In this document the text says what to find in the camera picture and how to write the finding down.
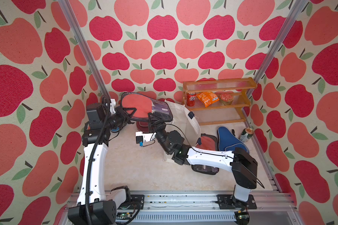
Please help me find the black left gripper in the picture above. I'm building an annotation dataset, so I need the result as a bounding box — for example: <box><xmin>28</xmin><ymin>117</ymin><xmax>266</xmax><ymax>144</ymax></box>
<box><xmin>103</xmin><ymin>106</ymin><xmax>136</xmax><ymax>130</ymax></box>

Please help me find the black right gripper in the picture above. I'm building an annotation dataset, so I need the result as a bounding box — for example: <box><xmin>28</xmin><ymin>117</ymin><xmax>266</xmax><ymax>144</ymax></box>
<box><xmin>151</xmin><ymin>112</ymin><xmax>171</xmax><ymax>156</ymax></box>

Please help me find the white canvas tote bag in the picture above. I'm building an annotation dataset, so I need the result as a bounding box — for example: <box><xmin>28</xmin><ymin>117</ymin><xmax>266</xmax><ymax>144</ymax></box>
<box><xmin>164</xmin><ymin>101</ymin><xmax>204</xmax><ymax>165</ymax></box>

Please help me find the blue paddle case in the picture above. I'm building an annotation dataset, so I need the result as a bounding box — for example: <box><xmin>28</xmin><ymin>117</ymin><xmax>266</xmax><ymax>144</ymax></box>
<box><xmin>217</xmin><ymin>126</ymin><xmax>250</xmax><ymax>153</ymax></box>
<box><xmin>110</xmin><ymin>127</ymin><xmax>120</xmax><ymax>133</ymax></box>

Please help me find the maroon paddle case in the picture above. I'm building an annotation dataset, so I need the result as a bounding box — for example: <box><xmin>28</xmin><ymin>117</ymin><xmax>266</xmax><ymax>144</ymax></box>
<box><xmin>136</xmin><ymin>121</ymin><xmax>155</xmax><ymax>134</ymax></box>

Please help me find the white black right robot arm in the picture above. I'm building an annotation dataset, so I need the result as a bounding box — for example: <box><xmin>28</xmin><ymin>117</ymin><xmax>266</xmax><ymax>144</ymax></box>
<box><xmin>148</xmin><ymin>120</ymin><xmax>262</xmax><ymax>211</ymax></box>

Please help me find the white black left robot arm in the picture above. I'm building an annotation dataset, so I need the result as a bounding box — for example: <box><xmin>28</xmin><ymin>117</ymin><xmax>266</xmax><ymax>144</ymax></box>
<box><xmin>68</xmin><ymin>96</ymin><xmax>141</xmax><ymax>225</ymax></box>

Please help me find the orange snack bag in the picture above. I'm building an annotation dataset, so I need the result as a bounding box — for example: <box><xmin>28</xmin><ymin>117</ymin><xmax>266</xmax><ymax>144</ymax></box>
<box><xmin>197</xmin><ymin>92</ymin><xmax>219</xmax><ymax>108</ymax></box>

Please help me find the red soda can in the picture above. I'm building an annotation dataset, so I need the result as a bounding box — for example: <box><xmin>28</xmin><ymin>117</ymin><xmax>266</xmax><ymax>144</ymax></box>
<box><xmin>186</xmin><ymin>92</ymin><xmax>197</xmax><ymax>107</ymax></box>

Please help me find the wooden two-tier shelf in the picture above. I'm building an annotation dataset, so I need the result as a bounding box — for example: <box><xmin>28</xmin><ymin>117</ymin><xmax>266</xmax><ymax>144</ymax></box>
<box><xmin>183</xmin><ymin>77</ymin><xmax>257</xmax><ymax>126</ymax></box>

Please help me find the red lidded round tin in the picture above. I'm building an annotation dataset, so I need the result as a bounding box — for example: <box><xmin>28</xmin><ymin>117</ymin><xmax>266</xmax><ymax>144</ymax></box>
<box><xmin>220</xmin><ymin>93</ymin><xmax>234</xmax><ymax>106</ymax></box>

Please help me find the green label drink can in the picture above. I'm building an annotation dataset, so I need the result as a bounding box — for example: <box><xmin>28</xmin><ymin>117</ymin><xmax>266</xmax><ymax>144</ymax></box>
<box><xmin>239</xmin><ymin>128</ymin><xmax>254</xmax><ymax>143</ymax></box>

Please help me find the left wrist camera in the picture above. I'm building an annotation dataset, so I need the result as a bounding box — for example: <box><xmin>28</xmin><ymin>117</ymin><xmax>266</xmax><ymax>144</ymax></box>
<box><xmin>86</xmin><ymin>103</ymin><xmax>106</xmax><ymax>122</ymax></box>

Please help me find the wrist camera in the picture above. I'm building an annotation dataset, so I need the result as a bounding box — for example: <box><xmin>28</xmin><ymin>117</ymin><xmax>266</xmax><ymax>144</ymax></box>
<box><xmin>135</xmin><ymin>131</ymin><xmax>156</xmax><ymax>147</ymax></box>
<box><xmin>86</xmin><ymin>103</ymin><xmax>106</xmax><ymax>122</ymax></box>

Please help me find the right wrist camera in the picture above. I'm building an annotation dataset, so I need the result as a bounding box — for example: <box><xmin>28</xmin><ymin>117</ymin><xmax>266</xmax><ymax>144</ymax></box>
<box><xmin>135</xmin><ymin>131</ymin><xmax>156</xmax><ymax>147</ymax></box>

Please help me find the aluminium front rail frame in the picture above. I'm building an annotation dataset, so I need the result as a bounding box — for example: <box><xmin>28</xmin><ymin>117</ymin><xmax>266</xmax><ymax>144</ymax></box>
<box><xmin>131</xmin><ymin>191</ymin><xmax>304</xmax><ymax>225</ymax></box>

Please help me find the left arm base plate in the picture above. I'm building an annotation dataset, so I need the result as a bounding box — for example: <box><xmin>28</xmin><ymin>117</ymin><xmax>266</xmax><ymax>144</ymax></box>
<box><xmin>106</xmin><ymin>194</ymin><xmax>145</xmax><ymax>210</ymax></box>

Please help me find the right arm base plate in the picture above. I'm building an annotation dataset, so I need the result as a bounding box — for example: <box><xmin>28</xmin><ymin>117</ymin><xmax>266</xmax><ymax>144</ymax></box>
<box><xmin>216</xmin><ymin>195</ymin><xmax>257</xmax><ymax>210</ymax></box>

